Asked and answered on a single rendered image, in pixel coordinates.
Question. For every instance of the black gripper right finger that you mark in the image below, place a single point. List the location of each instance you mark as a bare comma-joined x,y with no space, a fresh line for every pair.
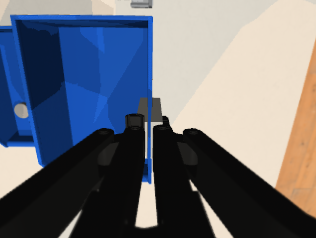
247,205

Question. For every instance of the grey metal shelf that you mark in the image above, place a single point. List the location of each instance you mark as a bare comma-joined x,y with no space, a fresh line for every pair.
141,3

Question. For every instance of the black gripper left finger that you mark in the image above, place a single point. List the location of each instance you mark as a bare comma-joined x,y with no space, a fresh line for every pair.
45,204

